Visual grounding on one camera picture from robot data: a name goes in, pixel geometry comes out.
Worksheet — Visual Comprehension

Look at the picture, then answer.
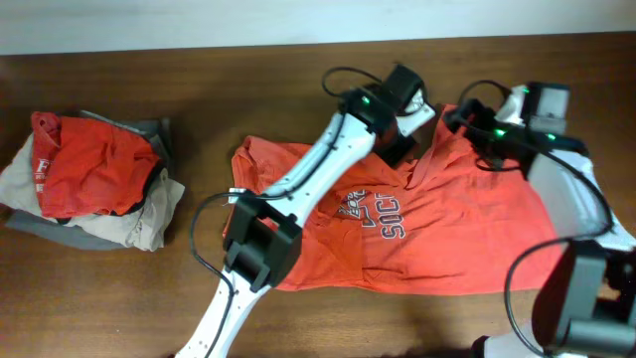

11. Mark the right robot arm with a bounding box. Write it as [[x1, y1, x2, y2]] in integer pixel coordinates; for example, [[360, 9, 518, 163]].
[[444, 82, 635, 358]]

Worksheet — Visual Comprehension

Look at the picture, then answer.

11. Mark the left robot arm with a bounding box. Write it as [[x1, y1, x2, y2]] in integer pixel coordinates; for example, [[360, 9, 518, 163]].
[[175, 65, 435, 358]]

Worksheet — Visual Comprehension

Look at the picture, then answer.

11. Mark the right black cable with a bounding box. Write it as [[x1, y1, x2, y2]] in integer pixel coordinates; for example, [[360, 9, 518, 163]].
[[455, 79, 615, 358]]

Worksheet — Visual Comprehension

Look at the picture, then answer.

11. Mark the beige folded shirt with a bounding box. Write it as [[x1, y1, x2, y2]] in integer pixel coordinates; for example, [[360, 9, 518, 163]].
[[0, 132, 186, 253]]

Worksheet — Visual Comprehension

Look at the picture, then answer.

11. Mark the red folded shirt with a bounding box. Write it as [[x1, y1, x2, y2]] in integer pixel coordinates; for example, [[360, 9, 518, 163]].
[[31, 111, 164, 219]]

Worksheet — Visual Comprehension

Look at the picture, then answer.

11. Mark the orange soccer t-shirt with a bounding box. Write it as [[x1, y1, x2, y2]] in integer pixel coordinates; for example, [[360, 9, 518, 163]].
[[223, 102, 565, 296]]

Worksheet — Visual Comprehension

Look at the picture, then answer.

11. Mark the grey folded shirt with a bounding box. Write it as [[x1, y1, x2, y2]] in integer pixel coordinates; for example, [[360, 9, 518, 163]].
[[5, 109, 176, 251]]

